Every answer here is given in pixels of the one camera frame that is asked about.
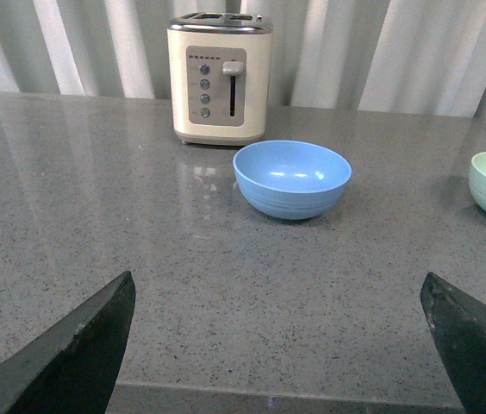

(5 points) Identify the white pleated curtain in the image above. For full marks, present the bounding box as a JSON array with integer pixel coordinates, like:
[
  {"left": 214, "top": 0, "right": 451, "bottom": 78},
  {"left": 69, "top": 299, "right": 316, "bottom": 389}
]
[{"left": 0, "top": 1, "right": 486, "bottom": 117}]

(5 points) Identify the blue plastic bowl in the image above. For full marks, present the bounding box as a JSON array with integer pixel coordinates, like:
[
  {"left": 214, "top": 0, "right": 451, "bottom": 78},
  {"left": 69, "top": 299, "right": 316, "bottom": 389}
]
[{"left": 233, "top": 140, "right": 352, "bottom": 220}]

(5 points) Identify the cream two-slot toaster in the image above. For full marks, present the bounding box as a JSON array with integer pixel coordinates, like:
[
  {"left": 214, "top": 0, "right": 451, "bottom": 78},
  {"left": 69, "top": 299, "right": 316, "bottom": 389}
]
[{"left": 167, "top": 12, "right": 273, "bottom": 146}]

